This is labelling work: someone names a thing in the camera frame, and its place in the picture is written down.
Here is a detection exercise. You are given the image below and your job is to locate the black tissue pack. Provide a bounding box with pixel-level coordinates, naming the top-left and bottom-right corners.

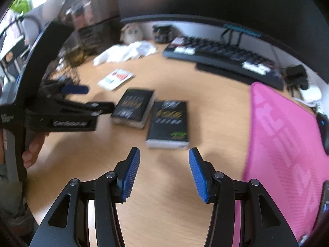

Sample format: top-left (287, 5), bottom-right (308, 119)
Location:
top-left (110, 89), bottom-right (156, 129)
top-left (145, 100), bottom-right (190, 150)

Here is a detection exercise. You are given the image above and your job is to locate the black printed carton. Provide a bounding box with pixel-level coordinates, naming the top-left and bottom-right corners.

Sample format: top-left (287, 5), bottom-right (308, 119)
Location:
top-left (0, 49), bottom-right (29, 83)

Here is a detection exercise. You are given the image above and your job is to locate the pale sun hat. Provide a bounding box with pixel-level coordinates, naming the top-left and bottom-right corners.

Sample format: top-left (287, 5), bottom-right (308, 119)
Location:
top-left (42, 0), bottom-right (78, 21)

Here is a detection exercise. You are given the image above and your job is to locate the small dark jar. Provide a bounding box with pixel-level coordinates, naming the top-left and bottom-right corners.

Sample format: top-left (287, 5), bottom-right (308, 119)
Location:
top-left (152, 24), bottom-right (172, 44)

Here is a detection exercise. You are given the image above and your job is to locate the black wire basket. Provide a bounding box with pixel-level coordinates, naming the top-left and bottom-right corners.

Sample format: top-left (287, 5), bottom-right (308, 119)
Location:
top-left (44, 35), bottom-right (85, 83)

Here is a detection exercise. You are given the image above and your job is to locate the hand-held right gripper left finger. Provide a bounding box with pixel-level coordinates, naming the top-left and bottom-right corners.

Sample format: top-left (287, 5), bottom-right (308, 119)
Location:
top-left (29, 147), bottom-right (141, 247)

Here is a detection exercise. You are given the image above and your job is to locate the dark mechanical keyboard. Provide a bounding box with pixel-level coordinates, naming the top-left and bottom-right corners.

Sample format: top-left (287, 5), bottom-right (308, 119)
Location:
top-left (163, 35), bottom-right (284, 90)

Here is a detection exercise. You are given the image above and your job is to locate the person's grey clothing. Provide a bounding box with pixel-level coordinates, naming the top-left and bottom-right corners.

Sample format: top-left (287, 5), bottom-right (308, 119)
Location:
top-left (0, 163), bottom-right (35, 227)

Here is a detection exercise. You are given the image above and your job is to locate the black charger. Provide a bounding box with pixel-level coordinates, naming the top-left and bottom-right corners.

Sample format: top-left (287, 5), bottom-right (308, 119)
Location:
top-left (286, 64), bottom-right (309, 90)

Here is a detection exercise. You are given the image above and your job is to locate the black computer mouse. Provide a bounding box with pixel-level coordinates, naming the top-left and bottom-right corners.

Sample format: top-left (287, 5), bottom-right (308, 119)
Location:
top-left (316, 112), bottom-right (329, 155)

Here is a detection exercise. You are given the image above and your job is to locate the crumpled white tissue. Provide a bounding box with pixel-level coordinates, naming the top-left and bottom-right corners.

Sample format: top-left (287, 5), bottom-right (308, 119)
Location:
top-left (93, 42), bottom-right (158, 67)

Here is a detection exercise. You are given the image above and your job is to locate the green fuzzy plant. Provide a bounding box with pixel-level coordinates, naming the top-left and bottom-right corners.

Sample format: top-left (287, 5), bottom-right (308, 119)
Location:
top-left (10, 0), bottom-right (34, 14)

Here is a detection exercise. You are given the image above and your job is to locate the smoked acrylic drawer box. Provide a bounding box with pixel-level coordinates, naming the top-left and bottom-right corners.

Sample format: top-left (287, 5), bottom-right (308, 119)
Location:
top-left (77, 18), bottom-right (121, 54)

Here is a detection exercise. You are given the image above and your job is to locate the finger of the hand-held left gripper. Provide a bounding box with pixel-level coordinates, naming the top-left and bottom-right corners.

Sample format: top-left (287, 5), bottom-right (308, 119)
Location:
top-left (58, 100), bottom-right (116, 116)
top-left (41, 80), bottom-right (90, 99)

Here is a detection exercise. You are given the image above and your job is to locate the small pale cat figurine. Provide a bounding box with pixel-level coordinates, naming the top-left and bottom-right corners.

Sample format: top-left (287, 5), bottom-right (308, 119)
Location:
top-left (120, 23), bottom-right (144, 44)

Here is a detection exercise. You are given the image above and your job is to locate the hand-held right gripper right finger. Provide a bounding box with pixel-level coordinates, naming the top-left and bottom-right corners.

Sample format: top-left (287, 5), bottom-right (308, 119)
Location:
top-left (188, 148), bottom-right (300, 247)

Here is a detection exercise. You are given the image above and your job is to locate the smoked acrylic storage cabinet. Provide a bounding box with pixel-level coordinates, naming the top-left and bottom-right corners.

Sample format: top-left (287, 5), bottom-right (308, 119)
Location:
top-left (64, 0), bottom-right (121, 31)

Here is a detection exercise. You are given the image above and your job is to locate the white sachet orange print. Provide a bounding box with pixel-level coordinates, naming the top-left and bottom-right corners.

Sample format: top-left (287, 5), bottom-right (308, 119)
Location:
top-left (98, 68), bottom-right (134, 91)

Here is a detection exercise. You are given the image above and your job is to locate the pink desk mat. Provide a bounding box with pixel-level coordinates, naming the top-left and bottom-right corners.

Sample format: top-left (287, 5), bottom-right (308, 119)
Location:
top-left (243, 82), bottom-right (329, 242)

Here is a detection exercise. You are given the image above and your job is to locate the person's left hand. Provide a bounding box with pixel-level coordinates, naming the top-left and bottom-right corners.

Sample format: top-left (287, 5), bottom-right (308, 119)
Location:
top-left (22, 133), bottom-right (49, 170)

